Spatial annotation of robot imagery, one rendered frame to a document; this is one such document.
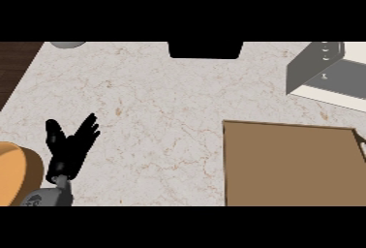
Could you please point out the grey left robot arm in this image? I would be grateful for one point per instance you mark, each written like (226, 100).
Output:
(51, 195)

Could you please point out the brown tray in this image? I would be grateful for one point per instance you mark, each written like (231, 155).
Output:
(293, 166)

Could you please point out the black appliance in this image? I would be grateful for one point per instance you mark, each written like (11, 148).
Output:
(206, 50)

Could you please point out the grey round object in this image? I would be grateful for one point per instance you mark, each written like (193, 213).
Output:
(67, 44)

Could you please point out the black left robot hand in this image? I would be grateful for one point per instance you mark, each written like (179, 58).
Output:
(72, 151)

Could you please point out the orange round bowl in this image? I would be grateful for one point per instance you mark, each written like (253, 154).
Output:
(17, 174)

